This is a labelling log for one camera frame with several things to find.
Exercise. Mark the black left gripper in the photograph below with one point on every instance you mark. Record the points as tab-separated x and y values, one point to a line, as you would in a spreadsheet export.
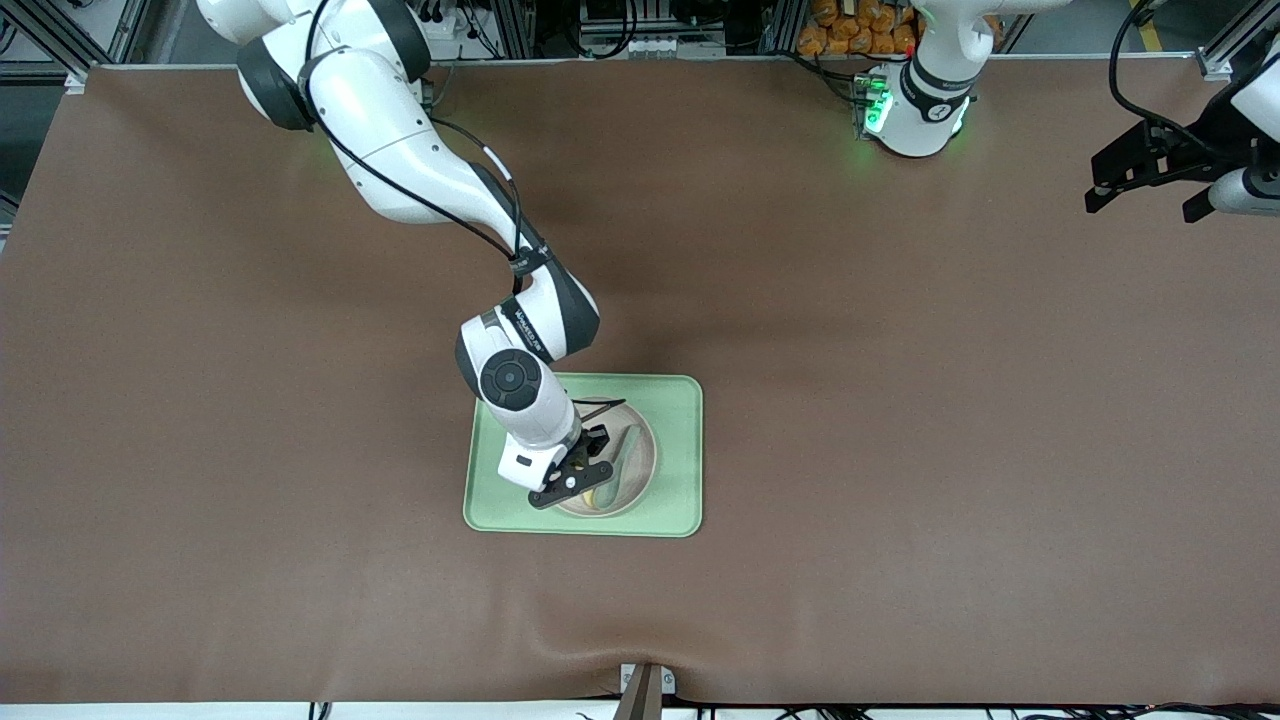
1208	128

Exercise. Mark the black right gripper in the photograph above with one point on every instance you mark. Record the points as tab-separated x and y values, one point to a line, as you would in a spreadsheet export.
592	441

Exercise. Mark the pale pink round plate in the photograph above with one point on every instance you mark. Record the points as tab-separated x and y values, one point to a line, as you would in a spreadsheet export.
645	470

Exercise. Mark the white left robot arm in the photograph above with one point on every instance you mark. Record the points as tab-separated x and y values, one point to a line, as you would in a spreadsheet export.
930	100

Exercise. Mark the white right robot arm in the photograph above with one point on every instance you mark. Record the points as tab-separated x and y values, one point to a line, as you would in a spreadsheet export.
400	150

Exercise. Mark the green plastic spoon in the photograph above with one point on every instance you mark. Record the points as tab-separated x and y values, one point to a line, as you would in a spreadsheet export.
628	455

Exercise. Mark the light green rectangular tray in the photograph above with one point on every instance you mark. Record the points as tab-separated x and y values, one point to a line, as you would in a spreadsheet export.
680	480

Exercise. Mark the metal table edge clamp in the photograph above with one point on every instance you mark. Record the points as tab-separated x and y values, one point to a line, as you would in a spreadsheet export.
645	685

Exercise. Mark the orange snack packet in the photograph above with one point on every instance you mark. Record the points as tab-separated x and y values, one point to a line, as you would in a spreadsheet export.
825	10
812	40
860	10
858	40

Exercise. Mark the brown table mat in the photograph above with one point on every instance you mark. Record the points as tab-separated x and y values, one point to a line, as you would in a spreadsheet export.
900	600

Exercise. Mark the white socket bar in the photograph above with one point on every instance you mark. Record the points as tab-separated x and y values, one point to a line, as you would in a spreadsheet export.
640	45

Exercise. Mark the white power strip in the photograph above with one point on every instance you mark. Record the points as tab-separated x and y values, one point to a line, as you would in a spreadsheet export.
450	25

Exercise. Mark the aluminium frame strut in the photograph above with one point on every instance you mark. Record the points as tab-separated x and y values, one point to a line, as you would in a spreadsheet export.
1235	35
45	35

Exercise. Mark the aluminium frame post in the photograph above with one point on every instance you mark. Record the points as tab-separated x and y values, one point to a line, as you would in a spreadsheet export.
790	25
515	30

